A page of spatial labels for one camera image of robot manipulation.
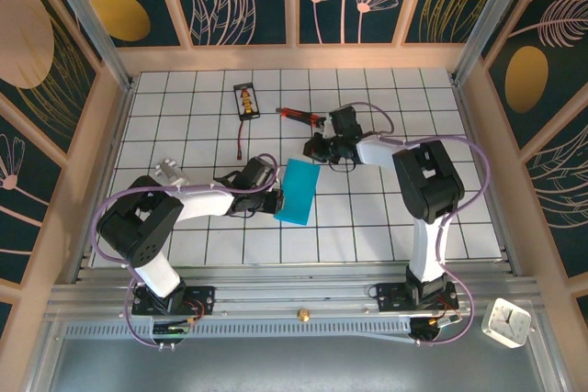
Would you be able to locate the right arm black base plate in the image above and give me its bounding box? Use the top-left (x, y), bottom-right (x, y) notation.
top-left (376, 282), bottom-right (460, 313)

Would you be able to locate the red black utility knife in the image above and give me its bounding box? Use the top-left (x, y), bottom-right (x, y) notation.
top-left (275, 106), bottom-right (332, 130)

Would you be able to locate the grey slotted cable duct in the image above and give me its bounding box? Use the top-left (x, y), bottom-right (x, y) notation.
top-left (63, 318), bottom-right (414, 343)

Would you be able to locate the small black controller board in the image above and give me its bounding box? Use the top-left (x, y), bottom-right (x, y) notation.
top-left (410, 313), bottom-right (462, 338)
top-left (151, 318), bottom-right (197, 337)

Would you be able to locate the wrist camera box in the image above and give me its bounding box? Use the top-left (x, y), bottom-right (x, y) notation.
top-left (328, 106), bottom-right (362, 136)
top-left (238, 157), bottom-right (278, 191)

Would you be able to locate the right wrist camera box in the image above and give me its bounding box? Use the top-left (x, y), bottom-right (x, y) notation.
top-left (328, 106), bottom-right (362, 136)

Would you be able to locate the white square clock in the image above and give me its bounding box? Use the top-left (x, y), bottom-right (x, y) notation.
top-left (480, 297), bottom-right (533, 350)

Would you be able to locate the black battery with red lead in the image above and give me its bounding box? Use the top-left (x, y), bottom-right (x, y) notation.
top-left (232, 83), bottom-right (262, 162)

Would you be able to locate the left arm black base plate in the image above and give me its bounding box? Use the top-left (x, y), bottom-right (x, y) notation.
top-left (131, 285), bottom-right (217, 318)

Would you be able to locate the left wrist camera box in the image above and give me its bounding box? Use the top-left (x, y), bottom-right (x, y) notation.
top-left (238, 157), bottom-right (278, 191)

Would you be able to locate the aluminium frame post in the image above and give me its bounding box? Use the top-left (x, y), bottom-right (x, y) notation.
top-left (39, 0), bottom-right (137, 90)
top-left (449, 0), bottom-right (538, 85)

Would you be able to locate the blue paper sheet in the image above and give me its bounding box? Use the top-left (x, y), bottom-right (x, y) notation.
top-left (271, 157), bottom-right (322, 227)

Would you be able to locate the aluminium front rail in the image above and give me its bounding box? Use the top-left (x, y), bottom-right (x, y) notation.
top-left (43, 263), bottom-right (548, 324)

